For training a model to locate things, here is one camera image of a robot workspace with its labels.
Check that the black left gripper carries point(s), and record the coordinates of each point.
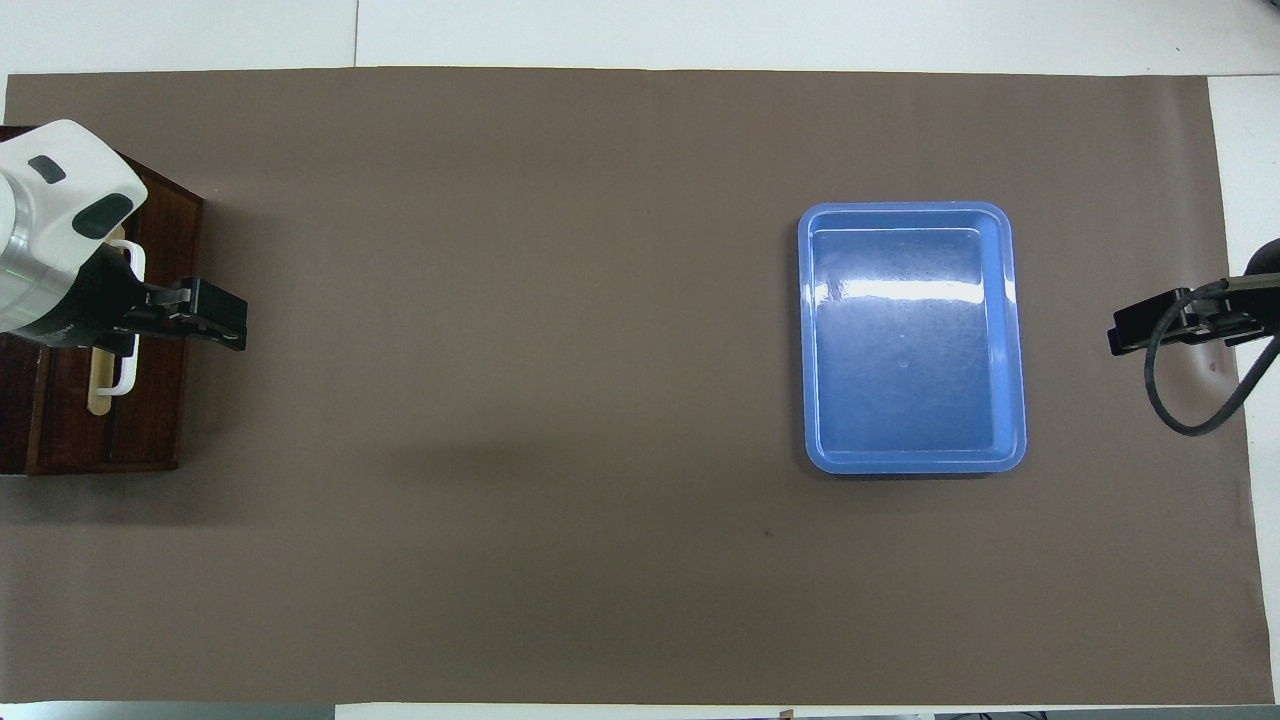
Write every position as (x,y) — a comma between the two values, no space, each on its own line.
(90,310)

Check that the blue plastic tray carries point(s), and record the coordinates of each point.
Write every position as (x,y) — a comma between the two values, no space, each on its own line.
(910,340)

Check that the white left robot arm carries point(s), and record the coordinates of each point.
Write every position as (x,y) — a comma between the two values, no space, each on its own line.
(55,210)

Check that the brown table mat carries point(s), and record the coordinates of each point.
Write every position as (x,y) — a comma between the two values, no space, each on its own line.
(600,400)

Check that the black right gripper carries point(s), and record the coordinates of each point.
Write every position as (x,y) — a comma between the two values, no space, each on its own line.
(1266,255)

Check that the dark wooden cabinet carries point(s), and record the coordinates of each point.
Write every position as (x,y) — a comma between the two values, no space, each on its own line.
(165,420)

